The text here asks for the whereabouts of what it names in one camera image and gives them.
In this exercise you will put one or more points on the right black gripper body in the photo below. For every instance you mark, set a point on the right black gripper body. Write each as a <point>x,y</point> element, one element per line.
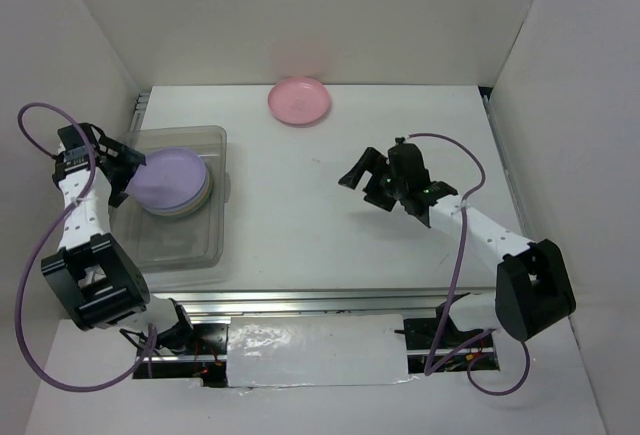
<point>398,186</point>

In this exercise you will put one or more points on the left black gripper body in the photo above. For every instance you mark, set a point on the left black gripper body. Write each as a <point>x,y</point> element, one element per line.
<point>124,172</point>

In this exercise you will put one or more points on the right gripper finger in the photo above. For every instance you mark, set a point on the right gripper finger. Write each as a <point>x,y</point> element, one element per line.
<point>370,161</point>
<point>381,199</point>

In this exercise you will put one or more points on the purple plate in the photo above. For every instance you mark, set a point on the purple plate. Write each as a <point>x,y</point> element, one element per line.
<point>170,177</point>

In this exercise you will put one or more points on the blue plastic plate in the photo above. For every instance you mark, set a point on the blue plastic plate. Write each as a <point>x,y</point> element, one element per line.
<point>202,195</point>

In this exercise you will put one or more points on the pink plastic plate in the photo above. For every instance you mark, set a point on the pink plastic plate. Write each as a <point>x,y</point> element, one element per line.
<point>299,101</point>

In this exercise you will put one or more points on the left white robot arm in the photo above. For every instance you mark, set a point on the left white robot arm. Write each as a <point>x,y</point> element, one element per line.
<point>92,276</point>

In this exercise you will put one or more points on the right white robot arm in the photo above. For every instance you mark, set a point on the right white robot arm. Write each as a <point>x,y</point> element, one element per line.
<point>532,287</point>

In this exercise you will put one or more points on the clear plastic bin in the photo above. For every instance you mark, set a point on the clear plastic bin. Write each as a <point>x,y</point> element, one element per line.
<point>188,236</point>

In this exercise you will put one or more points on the white foil-edged board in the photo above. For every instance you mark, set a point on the white foil-edged board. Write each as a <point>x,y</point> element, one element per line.
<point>351,350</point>

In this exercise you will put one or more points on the aluminium right side rail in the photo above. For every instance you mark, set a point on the aluminium right side rail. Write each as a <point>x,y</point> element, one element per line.
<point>486,93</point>

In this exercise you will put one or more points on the aluminium rail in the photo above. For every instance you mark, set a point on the aluminium rail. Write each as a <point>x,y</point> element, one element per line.
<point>486,93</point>
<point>202,305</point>

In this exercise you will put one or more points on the aluminium front rail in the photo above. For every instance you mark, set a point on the aluminium front rail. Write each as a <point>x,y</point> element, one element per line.
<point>202,305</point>

